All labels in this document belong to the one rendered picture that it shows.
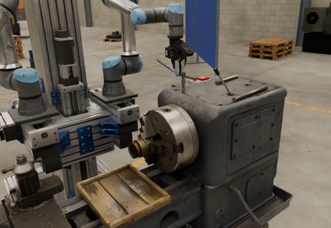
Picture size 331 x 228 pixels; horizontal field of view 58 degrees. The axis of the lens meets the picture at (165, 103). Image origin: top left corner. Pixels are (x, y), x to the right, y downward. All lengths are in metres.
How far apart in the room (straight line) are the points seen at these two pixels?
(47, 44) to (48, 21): 0.13
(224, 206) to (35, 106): 1.13
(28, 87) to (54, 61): 0.28
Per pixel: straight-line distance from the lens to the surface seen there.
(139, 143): 1.35
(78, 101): 1.92
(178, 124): 1.33
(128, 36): 1.89
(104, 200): 1.42
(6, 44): 1.79
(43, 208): 1.32
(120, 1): 1.66
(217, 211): 1.63
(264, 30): 12.36
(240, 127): 1.50
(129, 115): 1.80
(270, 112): 1.67
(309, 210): 2.93
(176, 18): 1.50
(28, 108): 1.72
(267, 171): 1.84
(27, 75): 1.69
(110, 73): 1.84
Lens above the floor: 1.73
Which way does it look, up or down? 20 degrees down
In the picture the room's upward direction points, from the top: 2 degrees counter-clockwise
